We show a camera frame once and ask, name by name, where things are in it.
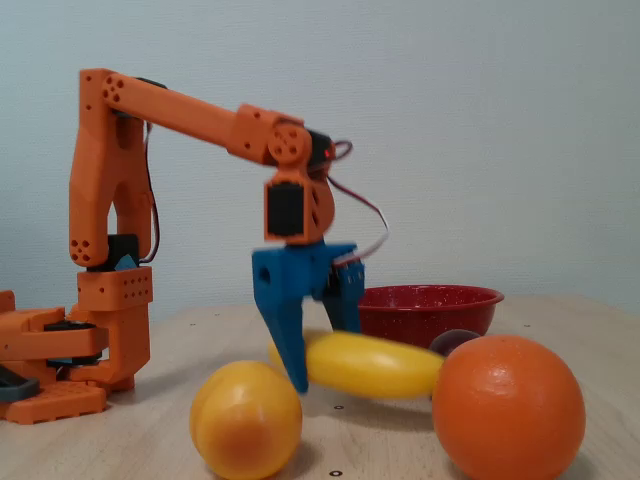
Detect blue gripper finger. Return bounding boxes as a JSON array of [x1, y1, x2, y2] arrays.
[[321, 260, 367, 336], [255, 296, 311, 395]]

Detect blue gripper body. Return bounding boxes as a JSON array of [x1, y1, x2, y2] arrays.
[[250, 241, 359, 307]]

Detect yellow plastic banana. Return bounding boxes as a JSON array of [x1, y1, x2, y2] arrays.
[[266, 329, 447, 400]]

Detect orange robot base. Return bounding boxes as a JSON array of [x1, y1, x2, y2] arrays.
[[0, 289, 109, 426]]

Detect red speckled enamel bowl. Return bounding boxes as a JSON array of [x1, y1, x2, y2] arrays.
[[356, 284, 505, 352]]

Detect yellow orange plastic peach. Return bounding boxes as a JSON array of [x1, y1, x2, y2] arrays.
[[188, 360, 304, 480]]

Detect dark purple plastic plum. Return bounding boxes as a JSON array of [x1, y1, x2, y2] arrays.
[[428, 328, 482, 358]]

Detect orange plastic orange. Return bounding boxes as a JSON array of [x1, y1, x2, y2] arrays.
[[431, 334, 587, 480]]

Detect dark grey table clamp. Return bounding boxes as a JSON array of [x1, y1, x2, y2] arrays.
[[0, 365, 41, 404]]

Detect red white black servo cable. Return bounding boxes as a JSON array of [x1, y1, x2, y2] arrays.
[[306, 140, 391, 267]]

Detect dark shoulder cable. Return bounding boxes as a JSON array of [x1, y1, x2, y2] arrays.
[[141, 121, 162, 264]]

